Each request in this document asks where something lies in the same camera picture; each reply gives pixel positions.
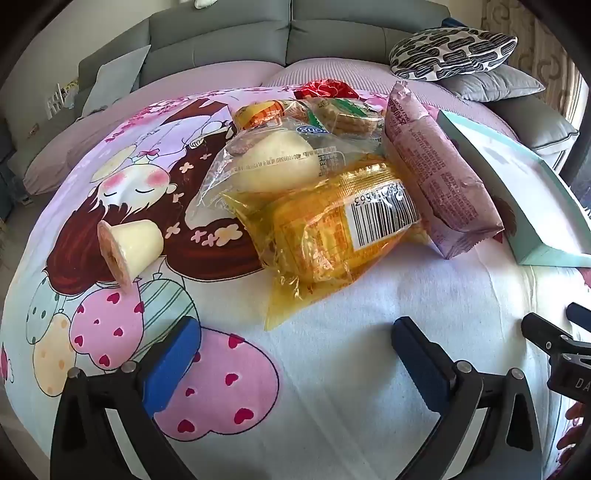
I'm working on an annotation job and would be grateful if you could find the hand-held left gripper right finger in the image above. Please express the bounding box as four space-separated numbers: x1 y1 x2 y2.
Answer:
392 316 542 480

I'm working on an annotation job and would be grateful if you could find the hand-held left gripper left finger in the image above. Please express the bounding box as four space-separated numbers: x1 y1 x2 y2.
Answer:
51 315 204 480

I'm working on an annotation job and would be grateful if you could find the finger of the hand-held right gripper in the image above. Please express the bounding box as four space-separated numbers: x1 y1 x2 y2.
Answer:
567 302 591 330
521 313 591 358

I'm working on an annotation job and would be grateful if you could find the yellow snack packet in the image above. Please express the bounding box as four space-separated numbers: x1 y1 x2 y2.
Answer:
222 159 432 330

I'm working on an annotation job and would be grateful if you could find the teal box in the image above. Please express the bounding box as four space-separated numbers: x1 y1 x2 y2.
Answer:
436 110 591 268

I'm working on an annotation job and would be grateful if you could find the clear bread packet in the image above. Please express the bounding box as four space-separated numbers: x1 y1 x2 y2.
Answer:
191 115 384 227

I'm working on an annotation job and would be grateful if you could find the green round cracker packet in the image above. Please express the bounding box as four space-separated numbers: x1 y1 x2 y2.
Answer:
295 96 386 139

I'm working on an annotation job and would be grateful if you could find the person's right hand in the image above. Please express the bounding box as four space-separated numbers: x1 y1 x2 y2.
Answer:
556 401 591 462

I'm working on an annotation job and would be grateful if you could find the printed cartoon blanket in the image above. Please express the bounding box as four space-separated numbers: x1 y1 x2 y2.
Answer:
0 85 591 480

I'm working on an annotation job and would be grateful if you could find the pudding cup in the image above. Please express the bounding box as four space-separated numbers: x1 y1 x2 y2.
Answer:
97 219 164 291

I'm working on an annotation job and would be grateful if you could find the pink snack packet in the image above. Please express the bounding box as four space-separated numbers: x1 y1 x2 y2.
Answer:
383 80 505 260

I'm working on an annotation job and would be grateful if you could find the pink sofa cover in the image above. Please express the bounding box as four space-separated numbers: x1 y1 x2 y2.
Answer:
23 58 522 195

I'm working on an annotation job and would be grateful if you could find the grey pillow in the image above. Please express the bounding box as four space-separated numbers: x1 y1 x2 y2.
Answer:
443 64 546 103

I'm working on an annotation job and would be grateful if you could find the white orange snack packet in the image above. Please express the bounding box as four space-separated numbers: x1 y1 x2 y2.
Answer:
232 100 296 132

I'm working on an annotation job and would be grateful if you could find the beige patterned curtain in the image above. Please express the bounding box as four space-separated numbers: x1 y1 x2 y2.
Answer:
480 0 583 121

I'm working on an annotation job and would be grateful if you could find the white rack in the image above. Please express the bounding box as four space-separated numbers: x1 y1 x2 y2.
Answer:
46 85 79 116

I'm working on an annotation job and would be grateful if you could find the black white patterned pillow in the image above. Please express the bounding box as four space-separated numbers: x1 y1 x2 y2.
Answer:
389 27 519 81

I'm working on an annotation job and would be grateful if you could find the pale blue pillow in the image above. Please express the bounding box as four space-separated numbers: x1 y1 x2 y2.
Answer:
82 45 152 116

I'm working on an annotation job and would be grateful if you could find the red snack packet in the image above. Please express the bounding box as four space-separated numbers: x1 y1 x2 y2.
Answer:
295 79 361 100

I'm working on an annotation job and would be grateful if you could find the grey sofa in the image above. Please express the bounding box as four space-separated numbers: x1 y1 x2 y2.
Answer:
76 0 580 158

